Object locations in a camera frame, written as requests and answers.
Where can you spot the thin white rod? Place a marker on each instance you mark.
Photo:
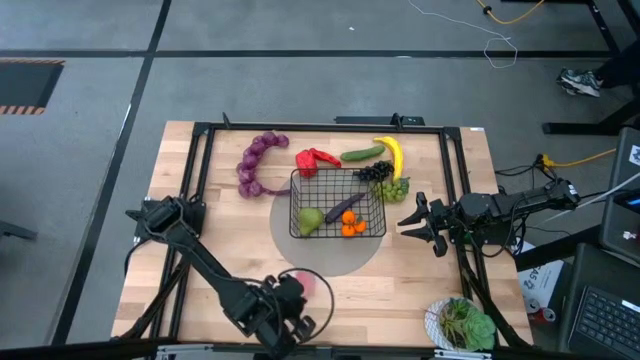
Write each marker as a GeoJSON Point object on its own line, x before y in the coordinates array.
{"type": "Point", "coordinates": [595, 199]}

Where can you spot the person's leg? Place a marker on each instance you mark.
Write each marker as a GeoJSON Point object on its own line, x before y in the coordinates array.
{"type": "Point", "coordinates": [622, 65]}

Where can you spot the orange tangerine cluster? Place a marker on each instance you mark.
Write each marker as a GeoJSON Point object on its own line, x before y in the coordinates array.
{"type": "Point", "coordinates": [352, 225]}

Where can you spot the green pear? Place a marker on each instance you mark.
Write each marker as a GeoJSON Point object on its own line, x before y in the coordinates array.
{"type": "Point", "coordinates": [310, 221]}

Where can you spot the silver aluminium bar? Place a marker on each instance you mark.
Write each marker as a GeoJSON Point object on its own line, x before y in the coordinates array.
{"type": "Point", "coordinates": [200, 351]}

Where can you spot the pink peach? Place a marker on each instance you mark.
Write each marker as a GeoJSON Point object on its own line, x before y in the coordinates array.
{"type": "Point", "coordinates": [308, 282]}

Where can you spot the green grape bunch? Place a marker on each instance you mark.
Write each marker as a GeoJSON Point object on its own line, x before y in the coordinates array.
{"type": "Point", "coordinates": [392, 191]}

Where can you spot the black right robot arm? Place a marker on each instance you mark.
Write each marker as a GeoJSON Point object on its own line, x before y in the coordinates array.
{"type": "Point", "coordinates": [525, 200]}

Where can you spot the purple eggplant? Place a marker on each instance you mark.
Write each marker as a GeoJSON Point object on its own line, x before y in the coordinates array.
{"type": "Point", "coordinates": [345, 207]}

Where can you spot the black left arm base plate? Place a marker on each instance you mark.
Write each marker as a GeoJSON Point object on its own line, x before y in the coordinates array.
{"type": "Point", "coordinates": [200, 220]}

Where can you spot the black grape bunch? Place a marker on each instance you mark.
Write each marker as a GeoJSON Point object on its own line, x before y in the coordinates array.
{"type": "Point", "coordinates": [375, 171]}

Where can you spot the black table frame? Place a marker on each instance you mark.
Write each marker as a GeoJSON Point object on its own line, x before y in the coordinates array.
{"type": "Point", "coordinates": [325, 127]}

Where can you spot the black desk frame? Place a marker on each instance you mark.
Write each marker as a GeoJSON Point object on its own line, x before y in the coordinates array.
{"type": "Point", "coordinates": [607, 30]}

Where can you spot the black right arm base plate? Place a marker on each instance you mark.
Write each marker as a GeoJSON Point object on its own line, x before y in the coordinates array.
{"type": "Point", "coordinates": [460, 239]}

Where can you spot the round grey mat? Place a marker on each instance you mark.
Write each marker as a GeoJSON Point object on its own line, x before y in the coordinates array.
{"type": "Point", "coordinates": [320, 257]}

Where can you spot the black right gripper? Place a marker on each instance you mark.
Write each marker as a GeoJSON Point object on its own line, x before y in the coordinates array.
{"type": "Point", "coordinates": [445, 215]}

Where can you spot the black hazard-striped floor hatch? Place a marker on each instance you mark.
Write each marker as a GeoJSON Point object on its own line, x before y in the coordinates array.
{"type": "Point", "coordinates": [25, 82]}

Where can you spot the yellow banana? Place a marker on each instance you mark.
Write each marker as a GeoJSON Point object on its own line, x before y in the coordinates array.
{"type": "Point", "coordinates": [396, 155]}

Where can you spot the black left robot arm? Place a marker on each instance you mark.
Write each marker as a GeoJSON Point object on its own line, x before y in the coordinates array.
{"type": "Point", "coordinates": [200, 255]}

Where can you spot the black equipment case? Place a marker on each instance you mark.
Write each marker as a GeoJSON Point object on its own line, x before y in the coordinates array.
{"type": "Point", "coordinates": [620, 210]}

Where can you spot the white printed box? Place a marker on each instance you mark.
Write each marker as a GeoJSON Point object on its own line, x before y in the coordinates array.
{"type": "Point", "coordinates": [540, 280]}

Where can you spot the black laptop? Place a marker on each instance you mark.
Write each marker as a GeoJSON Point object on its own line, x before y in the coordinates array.
{"type": "Point", "coordinates": [602, 312]}

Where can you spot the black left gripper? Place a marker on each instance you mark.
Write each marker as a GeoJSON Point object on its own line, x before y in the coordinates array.
{"type": "Point", "coordinates": [285, 302]}

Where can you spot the red bell pepper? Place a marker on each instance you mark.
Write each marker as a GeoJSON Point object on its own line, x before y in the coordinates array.
{"type": "Point", "coordinates": [306, 164]}

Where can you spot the grey chair leg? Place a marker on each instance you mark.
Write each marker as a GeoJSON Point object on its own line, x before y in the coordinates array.
{"type": "Point", "coordinates": [15, 231]}

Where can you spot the green cucumber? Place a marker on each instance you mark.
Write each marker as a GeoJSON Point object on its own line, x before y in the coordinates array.
{"type": "Point", "coordinates": [362, 153]}

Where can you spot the red drink can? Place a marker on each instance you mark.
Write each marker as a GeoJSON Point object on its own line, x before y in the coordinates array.
{"type": "Point", "coordinates": [545, 314]}

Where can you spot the red chili pepper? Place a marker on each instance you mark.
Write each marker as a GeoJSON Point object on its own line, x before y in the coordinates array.
{"type": "Point", "coordinates": [326, 157]}

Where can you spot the potted green succulent plant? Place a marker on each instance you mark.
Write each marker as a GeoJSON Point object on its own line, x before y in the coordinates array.
{"type": "Point", "coordinates": [467, 325]}

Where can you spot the person's shoe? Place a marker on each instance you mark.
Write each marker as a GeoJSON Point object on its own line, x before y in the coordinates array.
{"type": "Point", "coordinates": [580, 81]}

